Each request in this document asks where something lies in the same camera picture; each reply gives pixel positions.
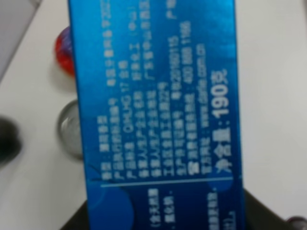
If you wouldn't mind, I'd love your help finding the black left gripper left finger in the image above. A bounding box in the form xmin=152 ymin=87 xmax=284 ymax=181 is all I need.
xmin=60 ymin=201 xmax=89 ymax=230

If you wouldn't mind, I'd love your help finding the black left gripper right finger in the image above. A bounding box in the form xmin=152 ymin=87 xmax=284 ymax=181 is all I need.
xmin=244 ymin=189 xmax=295 ymax=230

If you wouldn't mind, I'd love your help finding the blue toothpaste box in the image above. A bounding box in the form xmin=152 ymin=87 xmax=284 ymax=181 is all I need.
xmin=69 ymin=0 xmax=246 ymax=230

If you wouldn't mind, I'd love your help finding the dark red object bottom right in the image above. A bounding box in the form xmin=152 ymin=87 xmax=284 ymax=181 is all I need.
xmin=287 ymin=216 xmax=307 ymax=230

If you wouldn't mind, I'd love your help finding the dark blurry object left edge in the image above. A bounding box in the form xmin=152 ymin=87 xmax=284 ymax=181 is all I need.
xmin=0 ymin=116 xmax=22 ymax=167

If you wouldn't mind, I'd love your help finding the red blue round object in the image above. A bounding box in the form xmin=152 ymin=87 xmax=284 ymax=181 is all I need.
xmin=54 ymin=26 xmax=75 ymax=78

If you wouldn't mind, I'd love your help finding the silver round can top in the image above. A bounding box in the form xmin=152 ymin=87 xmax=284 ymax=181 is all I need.
xmin=56 ymin=99 xmax=83 ymax=161

